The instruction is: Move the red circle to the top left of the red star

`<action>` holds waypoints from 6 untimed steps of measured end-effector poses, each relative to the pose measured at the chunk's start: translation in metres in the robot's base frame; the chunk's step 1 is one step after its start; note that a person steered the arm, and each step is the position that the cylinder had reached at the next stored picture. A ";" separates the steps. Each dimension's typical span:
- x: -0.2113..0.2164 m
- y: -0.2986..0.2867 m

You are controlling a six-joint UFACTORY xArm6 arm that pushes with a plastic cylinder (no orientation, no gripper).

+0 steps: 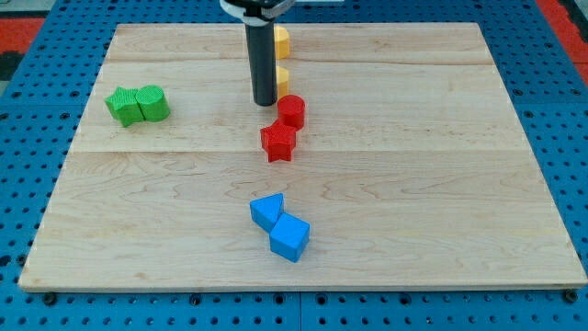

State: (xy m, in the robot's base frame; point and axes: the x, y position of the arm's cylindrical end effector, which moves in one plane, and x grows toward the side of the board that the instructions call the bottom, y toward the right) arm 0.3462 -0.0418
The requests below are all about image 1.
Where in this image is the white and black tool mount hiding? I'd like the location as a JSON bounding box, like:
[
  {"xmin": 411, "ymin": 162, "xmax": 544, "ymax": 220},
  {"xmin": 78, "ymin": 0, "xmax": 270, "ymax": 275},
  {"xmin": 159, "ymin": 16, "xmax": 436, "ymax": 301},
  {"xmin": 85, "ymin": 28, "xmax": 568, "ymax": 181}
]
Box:
[{"xmin": 220, "ymin": 0, "xmax": 295, "ymax": 26}]

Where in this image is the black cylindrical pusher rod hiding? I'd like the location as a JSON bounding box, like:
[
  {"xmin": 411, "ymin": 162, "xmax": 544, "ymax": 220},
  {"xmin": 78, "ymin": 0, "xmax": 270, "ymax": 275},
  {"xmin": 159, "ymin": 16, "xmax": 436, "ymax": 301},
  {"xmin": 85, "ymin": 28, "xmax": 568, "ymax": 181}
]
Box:
[{"xmin": 245, "ymin": 21, "xmax": 277, "ymax": 107}]

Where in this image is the red cylinder block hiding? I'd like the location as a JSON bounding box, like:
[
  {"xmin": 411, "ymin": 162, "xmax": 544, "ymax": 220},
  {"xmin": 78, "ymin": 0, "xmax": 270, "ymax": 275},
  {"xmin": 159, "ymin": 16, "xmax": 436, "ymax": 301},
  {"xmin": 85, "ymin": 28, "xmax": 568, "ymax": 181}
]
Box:
[{"xmin": 277, "ymin": 95, "xmax": 306, "ymax": 130}]

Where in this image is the red star block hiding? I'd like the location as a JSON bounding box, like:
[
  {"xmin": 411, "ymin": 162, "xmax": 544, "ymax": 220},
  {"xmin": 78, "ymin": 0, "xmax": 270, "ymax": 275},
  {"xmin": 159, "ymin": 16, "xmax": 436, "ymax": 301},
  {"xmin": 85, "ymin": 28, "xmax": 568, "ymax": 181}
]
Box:
[{"xmin": 260, "ymin": 120, "xmax": 297, "ymax": 162}]

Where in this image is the green star block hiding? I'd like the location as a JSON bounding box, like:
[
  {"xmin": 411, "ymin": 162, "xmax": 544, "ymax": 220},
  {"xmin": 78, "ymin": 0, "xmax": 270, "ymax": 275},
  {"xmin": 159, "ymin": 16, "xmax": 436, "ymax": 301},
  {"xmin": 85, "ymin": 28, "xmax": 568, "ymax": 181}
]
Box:
[{"xmin": 104, "ymin": 86, "xmax": 144, "ymax": 127}]

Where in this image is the upper yellow block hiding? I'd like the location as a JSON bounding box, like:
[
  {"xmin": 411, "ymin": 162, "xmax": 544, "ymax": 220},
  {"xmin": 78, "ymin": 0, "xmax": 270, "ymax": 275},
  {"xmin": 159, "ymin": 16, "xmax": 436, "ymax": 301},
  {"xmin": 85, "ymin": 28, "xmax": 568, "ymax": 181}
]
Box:
[{"xmin": 274, "ymin": 26, "xmax": 290, "ymax": 60}]

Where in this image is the yellow block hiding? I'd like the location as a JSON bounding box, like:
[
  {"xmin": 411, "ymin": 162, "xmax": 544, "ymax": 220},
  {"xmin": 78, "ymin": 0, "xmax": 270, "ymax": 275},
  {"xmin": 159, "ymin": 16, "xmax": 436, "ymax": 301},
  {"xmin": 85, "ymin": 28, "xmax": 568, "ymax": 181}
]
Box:
[
  {"xmin": 274, "ymin": 26, "xmax": 290, "ymax": 60},
  {"xmin": 277, "ymin": 66, "xmax": 289, "ymax": 99}
]

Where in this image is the lower yellow block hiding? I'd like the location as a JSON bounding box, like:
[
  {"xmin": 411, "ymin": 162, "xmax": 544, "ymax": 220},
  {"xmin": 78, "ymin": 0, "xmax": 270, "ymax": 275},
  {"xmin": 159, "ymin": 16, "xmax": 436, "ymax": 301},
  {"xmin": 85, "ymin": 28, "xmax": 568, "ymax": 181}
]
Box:
[{"xmin": 277, "ymin": 66, "xmax": 289, "ymax": 99}]

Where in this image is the green cylinder block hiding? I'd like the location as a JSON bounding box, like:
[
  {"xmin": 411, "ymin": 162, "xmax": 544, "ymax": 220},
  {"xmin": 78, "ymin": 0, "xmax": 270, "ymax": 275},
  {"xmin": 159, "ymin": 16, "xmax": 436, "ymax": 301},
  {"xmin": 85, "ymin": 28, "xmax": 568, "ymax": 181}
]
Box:
[{"xmin": 135, "ymin": 85, "xmax": 170, "ymax": 122}]

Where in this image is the blue triangle block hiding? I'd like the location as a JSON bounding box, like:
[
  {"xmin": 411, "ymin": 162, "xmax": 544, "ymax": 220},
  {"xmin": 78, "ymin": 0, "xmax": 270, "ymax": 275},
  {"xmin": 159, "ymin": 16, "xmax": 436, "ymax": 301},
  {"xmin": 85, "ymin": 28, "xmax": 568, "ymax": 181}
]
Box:
[{"xmin": 249, "ymin": 193, "xmax": 284, "ymax": 233}]

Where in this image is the blue cube block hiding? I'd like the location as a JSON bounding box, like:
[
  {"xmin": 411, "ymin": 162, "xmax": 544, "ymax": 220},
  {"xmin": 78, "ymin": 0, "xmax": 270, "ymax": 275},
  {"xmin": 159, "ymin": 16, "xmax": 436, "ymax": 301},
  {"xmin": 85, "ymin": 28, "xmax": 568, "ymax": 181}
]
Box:
[{"xmin": 269, "ymin": 212, "xmax": 311, "ymax": 263}]

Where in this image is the light wooden board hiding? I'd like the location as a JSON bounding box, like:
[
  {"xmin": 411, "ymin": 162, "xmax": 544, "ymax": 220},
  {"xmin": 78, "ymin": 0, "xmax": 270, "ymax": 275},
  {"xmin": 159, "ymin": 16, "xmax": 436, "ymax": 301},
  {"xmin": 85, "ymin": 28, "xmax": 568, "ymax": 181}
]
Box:
[{"xmin": 19, "ymin": 23, "xmax": 587, "ymax": 293}]

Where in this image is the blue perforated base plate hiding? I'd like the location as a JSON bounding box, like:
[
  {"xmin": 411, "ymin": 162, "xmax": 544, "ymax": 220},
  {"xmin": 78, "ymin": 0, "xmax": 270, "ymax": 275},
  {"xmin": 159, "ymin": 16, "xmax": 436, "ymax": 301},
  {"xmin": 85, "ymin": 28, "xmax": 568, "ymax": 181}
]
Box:
[{"xmin": 1, "ymin": 0, "xmax": 587, "ymax": 330}]

